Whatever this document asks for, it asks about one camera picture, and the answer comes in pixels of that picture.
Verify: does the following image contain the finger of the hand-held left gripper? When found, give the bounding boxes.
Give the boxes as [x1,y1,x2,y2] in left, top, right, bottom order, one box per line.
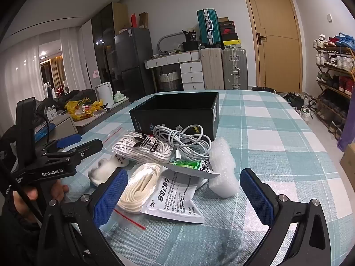
[41,139,104,169]
[44,134,83,151]

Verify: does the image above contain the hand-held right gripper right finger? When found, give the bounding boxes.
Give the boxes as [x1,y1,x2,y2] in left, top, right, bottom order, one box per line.
[239,168,332,266]

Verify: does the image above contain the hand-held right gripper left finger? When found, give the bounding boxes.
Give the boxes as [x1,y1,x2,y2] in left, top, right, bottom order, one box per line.
[37,168,128,266]

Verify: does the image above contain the white plush toy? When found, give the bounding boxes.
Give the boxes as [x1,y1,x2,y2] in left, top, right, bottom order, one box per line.
[88,156,130,188]

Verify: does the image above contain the cream shoelaces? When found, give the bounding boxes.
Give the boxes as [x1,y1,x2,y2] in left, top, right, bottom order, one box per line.
[100,163,162,230]

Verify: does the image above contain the bubble wrap piece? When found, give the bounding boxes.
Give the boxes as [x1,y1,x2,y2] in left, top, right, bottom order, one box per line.
[209,137,241,199]

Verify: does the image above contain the clear silver plastic packet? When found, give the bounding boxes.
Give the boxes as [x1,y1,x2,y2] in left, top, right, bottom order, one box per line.
[112,132,173,164]

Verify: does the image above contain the white medicine sachet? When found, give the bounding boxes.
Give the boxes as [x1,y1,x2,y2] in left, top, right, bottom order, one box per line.
[140,168,205,224]

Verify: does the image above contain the green sachet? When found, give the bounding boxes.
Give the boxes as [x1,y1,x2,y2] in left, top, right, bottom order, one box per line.
[164,159,220,180]

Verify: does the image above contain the white charging cable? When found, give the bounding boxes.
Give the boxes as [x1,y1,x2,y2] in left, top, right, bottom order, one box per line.
[153,125,212,161]

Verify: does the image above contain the black cardboard box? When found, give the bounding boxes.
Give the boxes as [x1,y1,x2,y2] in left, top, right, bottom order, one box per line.
[129,90,220,142]

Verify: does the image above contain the person's left forearm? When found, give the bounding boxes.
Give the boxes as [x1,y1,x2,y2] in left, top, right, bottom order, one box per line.
[0,194,46,266]

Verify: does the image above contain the person's left hand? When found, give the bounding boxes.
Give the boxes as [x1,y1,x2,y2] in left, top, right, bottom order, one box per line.
[12,181,70,223]

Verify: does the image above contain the grey low cabinet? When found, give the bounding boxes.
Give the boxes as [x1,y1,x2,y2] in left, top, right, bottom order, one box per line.
[33,100,131,146]

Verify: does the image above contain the clear zip bag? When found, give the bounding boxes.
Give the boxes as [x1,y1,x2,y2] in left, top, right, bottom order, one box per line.
[101,127,124,146]

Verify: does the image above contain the yellow plastic bag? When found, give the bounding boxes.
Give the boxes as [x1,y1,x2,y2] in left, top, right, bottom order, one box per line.
[65,98,104,121]

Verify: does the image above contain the black clothing pile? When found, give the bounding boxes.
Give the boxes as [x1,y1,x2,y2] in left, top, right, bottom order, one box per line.
[36,89,97,112]

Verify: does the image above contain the teal checked tablecloth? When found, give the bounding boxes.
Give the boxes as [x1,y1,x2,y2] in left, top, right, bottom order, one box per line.
[59,89,348,266]

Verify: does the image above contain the white sheer curtains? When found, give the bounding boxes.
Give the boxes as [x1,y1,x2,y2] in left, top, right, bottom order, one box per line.
[0,19,94,109]

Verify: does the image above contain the grey refrigerator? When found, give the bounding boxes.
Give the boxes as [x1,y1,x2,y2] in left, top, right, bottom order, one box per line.
[114,28,155,102]

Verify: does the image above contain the dark glossy cabinet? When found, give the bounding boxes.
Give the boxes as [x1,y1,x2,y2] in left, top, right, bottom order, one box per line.
[91,3,122,90]

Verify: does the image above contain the group of shoes on floor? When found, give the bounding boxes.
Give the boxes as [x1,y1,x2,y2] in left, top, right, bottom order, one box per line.
[282,91,317,121]

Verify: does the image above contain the woven laundry basket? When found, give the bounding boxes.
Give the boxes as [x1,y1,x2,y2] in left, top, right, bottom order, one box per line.
[155,70,181,92]

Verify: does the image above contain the purple bag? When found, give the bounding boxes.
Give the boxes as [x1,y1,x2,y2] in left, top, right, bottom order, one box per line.
[337,87,355,152]

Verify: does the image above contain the white desk with drawers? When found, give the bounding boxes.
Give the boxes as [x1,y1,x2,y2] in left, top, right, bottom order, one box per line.
[144,51,206,91]

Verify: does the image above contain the silver suitcase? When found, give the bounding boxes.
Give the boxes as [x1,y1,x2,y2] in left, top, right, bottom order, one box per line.
[222,48,248,90]

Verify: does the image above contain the beige suitcase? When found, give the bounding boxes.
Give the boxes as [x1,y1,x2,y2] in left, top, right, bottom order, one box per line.
[200,48,225,90]

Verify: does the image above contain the black bag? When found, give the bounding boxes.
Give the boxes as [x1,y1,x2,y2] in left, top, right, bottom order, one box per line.
[181,29,201,51]

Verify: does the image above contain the wooden shoe rack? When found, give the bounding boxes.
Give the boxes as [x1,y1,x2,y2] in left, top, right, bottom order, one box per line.
[315,46,355,142]

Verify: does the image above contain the wooden door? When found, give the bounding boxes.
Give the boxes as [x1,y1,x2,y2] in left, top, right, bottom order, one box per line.
[240,0,303,92]

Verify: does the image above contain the rows of shoes on rack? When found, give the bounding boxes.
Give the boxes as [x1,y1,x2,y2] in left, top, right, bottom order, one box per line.
[313,33,355,141]

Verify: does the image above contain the stack of shoe boxes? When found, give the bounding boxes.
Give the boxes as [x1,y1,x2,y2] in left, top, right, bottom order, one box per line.
[218,17,239,49]

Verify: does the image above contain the teal suitcase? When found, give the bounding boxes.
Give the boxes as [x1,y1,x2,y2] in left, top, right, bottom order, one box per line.
[197,9,221,46]

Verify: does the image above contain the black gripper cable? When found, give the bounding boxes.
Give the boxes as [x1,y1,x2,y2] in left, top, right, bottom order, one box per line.
[0,159,41,223]

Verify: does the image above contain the grey tube frame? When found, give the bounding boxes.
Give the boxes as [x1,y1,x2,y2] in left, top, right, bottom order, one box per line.
[157,32,185,55]

